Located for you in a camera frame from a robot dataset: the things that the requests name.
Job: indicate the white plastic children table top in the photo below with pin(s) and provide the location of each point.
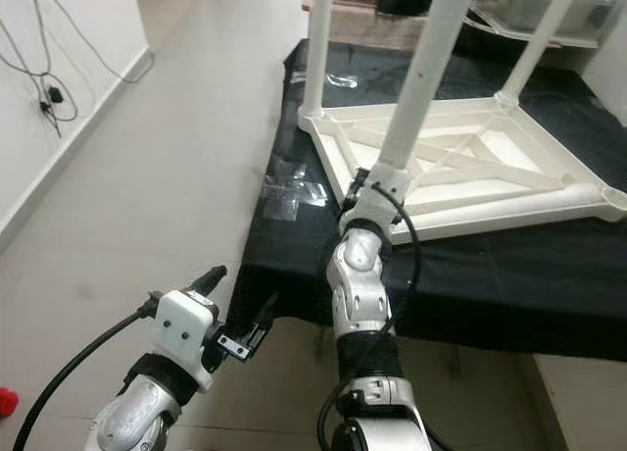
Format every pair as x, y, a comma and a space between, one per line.
519, 147

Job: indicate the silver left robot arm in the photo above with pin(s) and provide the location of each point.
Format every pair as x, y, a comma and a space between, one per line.
142, 422

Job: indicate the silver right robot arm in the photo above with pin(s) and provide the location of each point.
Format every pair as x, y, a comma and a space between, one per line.
362, 294

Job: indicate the crumpled clear tape patch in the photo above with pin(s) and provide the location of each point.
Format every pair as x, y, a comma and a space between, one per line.
294, 194

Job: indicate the clear tape strip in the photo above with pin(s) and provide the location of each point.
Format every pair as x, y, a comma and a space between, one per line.
328, 78

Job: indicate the beige patterned cloth bench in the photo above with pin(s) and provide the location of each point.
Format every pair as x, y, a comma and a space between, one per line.
372, 29

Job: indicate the black tablecloth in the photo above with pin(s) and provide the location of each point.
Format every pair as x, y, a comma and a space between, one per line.
500, 294

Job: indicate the red plastic stool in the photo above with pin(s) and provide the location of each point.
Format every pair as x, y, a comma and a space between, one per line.
8, 402

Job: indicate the black power adapter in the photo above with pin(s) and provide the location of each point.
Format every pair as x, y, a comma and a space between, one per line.
55, 94

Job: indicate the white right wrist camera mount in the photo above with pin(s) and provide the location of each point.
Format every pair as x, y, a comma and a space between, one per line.
382, 201

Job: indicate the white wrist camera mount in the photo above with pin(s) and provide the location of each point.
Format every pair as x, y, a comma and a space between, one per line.
382, 201
184, 333

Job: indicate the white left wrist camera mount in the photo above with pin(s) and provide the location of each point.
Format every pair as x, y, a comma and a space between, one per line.
184, 333

